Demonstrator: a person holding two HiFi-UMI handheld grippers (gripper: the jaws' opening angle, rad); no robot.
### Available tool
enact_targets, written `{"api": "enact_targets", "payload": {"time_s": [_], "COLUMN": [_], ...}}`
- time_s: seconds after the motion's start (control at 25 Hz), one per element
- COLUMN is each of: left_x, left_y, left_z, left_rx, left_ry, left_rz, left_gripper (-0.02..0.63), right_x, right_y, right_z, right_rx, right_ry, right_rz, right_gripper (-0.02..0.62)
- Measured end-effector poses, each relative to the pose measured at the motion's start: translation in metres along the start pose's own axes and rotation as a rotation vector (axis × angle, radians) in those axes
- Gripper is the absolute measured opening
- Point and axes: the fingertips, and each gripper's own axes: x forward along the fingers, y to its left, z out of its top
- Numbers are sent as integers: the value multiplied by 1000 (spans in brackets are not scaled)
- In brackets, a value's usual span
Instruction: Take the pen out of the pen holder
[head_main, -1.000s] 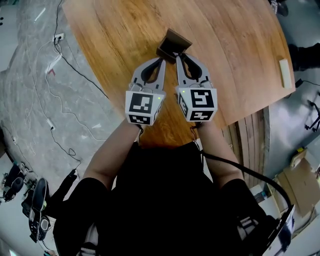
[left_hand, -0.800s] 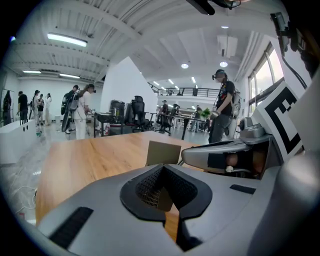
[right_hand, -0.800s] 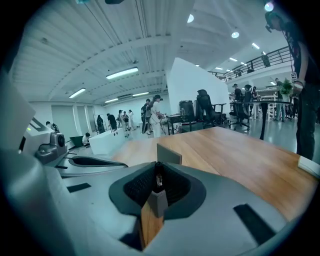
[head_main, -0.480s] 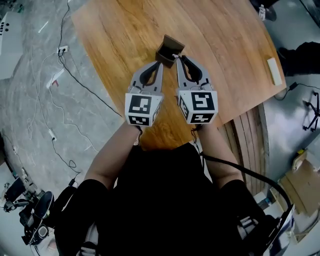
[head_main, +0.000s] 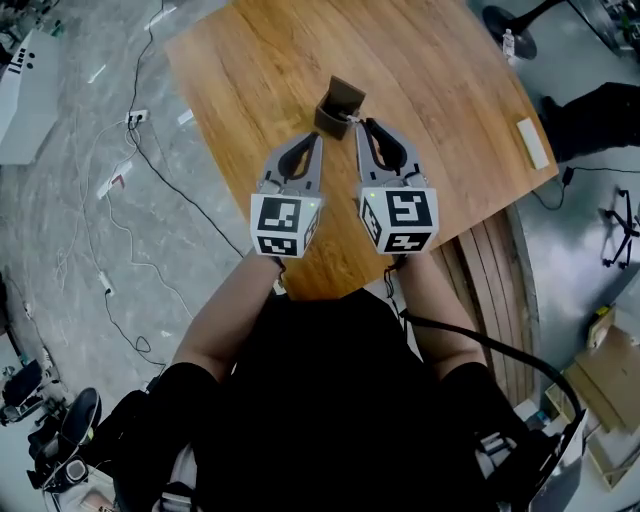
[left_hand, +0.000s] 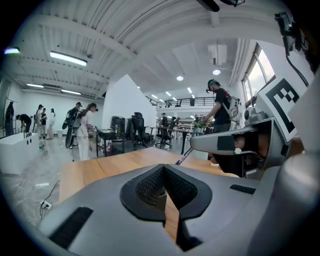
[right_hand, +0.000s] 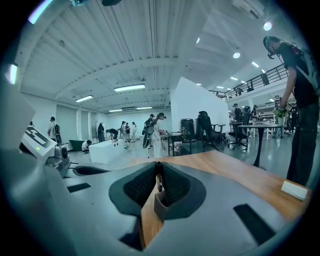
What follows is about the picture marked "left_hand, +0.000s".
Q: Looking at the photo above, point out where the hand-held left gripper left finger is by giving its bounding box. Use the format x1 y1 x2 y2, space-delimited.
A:
39 163 184 256

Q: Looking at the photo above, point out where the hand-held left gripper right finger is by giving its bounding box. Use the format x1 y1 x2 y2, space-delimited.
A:
163 163 261 251

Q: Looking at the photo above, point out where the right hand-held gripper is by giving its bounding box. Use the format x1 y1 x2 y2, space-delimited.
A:
189 76 310 180

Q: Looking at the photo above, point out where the person's right hand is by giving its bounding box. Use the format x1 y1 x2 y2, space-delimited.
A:
207 132 272 179

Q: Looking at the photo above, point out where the green potted plant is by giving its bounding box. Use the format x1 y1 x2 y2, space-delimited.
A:
192 119 210 131

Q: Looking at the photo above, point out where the dark desk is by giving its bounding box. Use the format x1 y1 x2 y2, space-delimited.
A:
156 126 214 156

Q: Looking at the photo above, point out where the black office chair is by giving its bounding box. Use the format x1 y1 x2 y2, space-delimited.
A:
154 119 177 150
130 111 155 149

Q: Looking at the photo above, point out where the white backpack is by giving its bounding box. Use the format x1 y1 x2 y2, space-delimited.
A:
223 94 242 123

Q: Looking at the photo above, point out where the black balcony railing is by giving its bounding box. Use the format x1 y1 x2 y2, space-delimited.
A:
145 96 218 109

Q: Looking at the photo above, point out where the black metal table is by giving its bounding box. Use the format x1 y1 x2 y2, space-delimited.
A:
96 127 126 158

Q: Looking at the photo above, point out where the black monitor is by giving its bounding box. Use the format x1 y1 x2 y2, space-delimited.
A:
110 115 126 134

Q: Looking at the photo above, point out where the white ceiling air conditioner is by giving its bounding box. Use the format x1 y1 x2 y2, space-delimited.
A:
207 43 229 67

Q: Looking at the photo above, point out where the large window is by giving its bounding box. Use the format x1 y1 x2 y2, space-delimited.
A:
241 42 277 107

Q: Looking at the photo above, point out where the white counter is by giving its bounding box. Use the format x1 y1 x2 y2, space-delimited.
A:
0 132 40 176

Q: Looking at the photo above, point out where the black head-worn headset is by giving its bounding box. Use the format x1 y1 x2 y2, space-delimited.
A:
196 0 246 13

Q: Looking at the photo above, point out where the silver fisheye camera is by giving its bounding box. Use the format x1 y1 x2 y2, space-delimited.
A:
244 107 267 126

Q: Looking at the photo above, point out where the black floor cable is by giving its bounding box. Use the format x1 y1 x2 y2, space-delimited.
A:
41 179 61 204

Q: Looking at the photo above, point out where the white partition wall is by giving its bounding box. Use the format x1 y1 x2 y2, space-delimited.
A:
101 73 159 151

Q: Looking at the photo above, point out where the black device with cable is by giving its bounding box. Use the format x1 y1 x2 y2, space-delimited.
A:
274 11 311 88

